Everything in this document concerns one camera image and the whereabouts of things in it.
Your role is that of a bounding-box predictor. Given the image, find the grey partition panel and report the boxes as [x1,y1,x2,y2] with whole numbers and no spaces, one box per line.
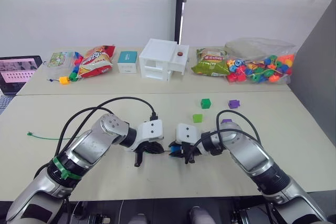
[287,0,336,147]

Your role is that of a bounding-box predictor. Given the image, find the large clear bag of beads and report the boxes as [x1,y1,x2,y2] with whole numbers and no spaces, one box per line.
[225,37,299,85]

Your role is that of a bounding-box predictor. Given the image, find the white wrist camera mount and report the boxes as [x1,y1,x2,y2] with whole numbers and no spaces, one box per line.
[175,123,208,156]
[130,119,165,153]

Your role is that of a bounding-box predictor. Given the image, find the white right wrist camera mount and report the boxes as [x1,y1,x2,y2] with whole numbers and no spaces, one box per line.
[175,123,208,156]

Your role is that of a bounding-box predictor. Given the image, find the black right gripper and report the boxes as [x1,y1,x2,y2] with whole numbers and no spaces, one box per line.
[169,142,200,165]

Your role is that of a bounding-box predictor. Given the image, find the small clear bag of blocks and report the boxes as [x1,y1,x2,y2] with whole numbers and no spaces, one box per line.
[46,50,85,82]

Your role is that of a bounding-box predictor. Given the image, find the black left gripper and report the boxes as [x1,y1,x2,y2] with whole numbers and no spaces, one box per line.
[134,141,165,167]

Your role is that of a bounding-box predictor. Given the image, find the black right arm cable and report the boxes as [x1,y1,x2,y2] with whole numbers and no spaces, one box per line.
[187,110,262,162]

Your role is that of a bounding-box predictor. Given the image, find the grey keyboard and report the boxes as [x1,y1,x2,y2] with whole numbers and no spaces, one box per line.
[0,94,14,116]

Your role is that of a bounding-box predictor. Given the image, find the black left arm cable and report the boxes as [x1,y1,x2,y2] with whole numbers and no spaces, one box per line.
[33,97,160,180]

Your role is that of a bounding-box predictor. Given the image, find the white miniature drawer cabinet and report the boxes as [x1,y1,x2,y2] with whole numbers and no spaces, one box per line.
[139,38,190,82]

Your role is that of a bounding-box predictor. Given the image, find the green snack bag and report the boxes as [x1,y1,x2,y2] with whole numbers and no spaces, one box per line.
[191,47,229,77]

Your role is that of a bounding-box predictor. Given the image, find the red yellow chips bag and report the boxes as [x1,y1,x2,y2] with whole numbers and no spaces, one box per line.
[78,45,117,79]

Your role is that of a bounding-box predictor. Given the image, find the open laptop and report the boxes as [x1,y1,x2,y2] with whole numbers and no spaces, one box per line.
[0,55,43,96]

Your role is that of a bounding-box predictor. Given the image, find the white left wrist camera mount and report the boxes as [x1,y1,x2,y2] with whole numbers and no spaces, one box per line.
[130,119,165,153]

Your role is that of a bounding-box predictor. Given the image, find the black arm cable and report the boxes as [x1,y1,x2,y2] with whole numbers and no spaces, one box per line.
[33,97,160,180]
[187,110,262,162]

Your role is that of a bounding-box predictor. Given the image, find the teal and white box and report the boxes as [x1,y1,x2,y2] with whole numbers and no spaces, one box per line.
[117,50,139,74]

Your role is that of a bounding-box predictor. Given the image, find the black vertical post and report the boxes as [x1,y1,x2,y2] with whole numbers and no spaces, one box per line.
[175,0,190,45]

